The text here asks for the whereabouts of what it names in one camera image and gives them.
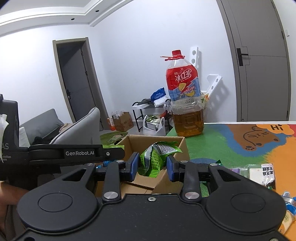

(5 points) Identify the black white snack packet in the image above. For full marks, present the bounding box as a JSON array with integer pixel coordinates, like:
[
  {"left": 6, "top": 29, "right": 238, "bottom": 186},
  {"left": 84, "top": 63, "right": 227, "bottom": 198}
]
[{"left": 247, "top": 163, "right": 276, "bottom": 190}]

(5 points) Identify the purple long snack packet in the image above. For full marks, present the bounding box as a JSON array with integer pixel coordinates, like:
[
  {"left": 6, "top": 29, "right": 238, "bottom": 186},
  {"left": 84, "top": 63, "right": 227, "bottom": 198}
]
[{"left": 229, "top": 167, "right": 248, "bottom": 178}]

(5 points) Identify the small green candy packet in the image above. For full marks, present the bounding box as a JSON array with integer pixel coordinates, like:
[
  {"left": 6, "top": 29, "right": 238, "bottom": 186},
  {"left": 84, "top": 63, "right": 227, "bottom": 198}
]
[{"left": 210, "top": 160, "right": 223, "bottom": 166}]

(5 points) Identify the black shoe rack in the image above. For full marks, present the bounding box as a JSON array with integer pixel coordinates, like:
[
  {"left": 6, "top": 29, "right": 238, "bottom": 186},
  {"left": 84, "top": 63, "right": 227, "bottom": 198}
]
[{"left": 132, "top": 101, "right": 173, "bottom": 133}]

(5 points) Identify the blue white bag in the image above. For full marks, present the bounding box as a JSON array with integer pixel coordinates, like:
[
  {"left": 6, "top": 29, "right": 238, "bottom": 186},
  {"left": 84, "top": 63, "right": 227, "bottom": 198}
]
[{"left": 151, "top": 88, "right": 169, "bottom": 106}]

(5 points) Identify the yellow biscuit packet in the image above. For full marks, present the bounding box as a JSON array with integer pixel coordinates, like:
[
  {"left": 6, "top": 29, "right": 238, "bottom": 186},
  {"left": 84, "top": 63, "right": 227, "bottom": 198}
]
[{"left": 278, "top": 210, "right": 295, "bottom": 234}]

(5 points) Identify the small brown cardboard box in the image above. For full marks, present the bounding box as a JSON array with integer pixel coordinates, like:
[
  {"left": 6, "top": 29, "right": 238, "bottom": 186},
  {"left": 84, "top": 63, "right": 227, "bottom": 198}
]
[{"left": 112, "top": 112, "right": 133, "bottom": 132}]

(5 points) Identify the grey sofa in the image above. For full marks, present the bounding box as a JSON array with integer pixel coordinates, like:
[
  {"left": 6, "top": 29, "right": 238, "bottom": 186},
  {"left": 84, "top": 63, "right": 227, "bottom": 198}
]
[{"left": 20, "top": 108, "right": 64, "bottom": 145}]

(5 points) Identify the large iced tea bottle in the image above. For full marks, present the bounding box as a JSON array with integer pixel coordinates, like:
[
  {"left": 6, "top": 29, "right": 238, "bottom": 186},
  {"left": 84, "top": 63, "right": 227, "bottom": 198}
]
[{"left": 165, "top": 50, "right": 204, "bottom": 137}]

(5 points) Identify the person's left hand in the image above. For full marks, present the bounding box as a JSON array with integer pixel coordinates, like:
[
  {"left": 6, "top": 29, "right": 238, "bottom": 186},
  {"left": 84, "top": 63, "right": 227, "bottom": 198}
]
[{"left": 0, "top": 181, "right": 28, "bottom": 232}]

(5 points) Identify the grey chair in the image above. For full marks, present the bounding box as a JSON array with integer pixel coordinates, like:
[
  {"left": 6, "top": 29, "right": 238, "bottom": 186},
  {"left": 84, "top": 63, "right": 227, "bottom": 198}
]
[{"left": 50, "top": 107, "right": 101, "bottom": 145}]

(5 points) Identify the white plastic bag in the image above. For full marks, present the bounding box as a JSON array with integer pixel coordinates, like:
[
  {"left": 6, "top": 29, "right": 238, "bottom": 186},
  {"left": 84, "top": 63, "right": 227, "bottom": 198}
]
[{"left": 142, "top": 115, "right": 166, "bottom": 136}]

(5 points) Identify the green snack packet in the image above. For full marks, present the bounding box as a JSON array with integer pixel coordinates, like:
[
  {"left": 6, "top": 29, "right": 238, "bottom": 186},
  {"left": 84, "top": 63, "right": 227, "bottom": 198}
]
[{"left": 137, "top": 141, "right": 183, "bottom": 178}]

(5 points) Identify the white pillow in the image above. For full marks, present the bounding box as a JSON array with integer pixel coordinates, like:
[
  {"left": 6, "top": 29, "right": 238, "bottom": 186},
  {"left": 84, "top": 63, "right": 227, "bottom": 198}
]
[{"left": 19, "top": 127, "right": 30, "bottom": 148}]

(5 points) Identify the grey door with handle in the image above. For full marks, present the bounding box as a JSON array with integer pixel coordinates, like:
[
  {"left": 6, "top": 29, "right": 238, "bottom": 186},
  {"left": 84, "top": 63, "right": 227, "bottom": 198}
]
[{"left": 217, "top": 1, "right": 291, "bottom": 121}]

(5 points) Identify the white perforated rack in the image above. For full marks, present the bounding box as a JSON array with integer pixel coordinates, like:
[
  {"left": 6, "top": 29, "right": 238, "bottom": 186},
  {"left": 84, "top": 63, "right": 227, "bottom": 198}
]
[{"left": 189, "top": 46, "right": 222, "bottom": 98}]

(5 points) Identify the dark grey left door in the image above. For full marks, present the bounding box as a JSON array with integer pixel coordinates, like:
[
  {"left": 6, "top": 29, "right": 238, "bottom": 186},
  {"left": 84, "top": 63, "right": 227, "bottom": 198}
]
[{"left": 53, "top": 37, "right": 110, "bottom": 130}]

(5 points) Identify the blue wafer packet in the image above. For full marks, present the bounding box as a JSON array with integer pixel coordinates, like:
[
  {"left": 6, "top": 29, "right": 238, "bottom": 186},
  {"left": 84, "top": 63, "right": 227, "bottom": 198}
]
[{"left": 282, "top": 191, "right": 296, "bottom": 215}]

